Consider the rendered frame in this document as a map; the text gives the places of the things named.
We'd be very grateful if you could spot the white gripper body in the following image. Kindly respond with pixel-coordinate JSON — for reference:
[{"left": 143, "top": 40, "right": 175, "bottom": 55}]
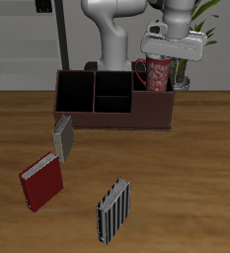
[{"left": 139, "top": 31, "right": 208, "bottom": 63}]

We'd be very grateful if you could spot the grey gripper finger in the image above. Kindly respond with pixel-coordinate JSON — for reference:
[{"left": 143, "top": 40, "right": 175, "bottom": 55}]
[{"left": 170, "top": 59, "right": 178, "bottom": 83}]

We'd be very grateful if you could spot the red patterned mug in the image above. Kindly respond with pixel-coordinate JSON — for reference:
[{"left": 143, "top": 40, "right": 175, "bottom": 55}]
[{"left": 134, "top": 55, "right": 173, "bottom": 92}]

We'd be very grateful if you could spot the dark brown desk caddy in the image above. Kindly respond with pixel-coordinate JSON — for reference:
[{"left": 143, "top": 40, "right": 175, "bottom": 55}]
[{"left": 53, "top": 69, "right": 177, "bottom": 132}]

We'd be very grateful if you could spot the green pot plant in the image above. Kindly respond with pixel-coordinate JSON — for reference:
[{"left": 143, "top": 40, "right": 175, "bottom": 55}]
[{"left": 172, "top": 0, "right": 222, "bottom": 93}]

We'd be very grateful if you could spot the grey book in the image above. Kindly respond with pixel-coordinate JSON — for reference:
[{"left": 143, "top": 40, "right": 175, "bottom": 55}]
[{"left": 51, "top": 114, "right": 76, "bottom": 164}]

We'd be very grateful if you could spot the white shelf unit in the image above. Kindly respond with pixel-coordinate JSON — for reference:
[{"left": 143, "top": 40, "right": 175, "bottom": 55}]
[{"left": 0, "top": 0, "right": 63, "bottom": 92}]

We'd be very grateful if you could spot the black and white striped book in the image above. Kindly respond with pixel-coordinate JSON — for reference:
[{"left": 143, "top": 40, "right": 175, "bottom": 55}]
[{"left": 96, "top": 176, "right": 132, "bottom": 246}]

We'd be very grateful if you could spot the red book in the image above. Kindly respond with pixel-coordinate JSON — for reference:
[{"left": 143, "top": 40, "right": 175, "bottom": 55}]
[{"left": 18, "top": 150, "right": 65, "bottom": 213}]

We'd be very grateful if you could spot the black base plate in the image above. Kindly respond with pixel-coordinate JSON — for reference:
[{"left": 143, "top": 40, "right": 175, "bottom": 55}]
[{"left": 84, "top": 60, "right": 138, "bottom": 72}]

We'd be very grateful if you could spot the black upright post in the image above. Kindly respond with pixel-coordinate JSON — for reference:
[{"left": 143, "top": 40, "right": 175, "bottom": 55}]
[{"left": 54, "top": 0, "right": 71, "bottom": 71}]

